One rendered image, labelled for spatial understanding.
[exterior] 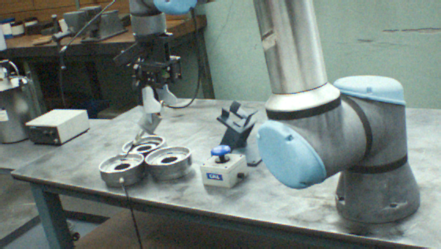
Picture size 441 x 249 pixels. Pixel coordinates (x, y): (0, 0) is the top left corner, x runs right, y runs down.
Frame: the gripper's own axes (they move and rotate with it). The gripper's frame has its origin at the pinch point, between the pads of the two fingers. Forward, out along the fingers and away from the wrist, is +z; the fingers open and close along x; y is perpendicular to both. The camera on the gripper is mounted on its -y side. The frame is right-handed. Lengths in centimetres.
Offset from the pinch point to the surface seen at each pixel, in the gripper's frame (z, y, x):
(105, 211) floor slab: 109, -119, 79
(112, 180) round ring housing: 9.4, 0.4, -15.8
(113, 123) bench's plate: 16.5, -34.2, 18.5
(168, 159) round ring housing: 8.6, 6.4, -3.2
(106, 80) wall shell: 71, -184, 153
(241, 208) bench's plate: 7.2, 33.4, -14.3
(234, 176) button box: 6.3, 26.4, -6.2
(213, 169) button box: 4.5, 22.7, -8.1
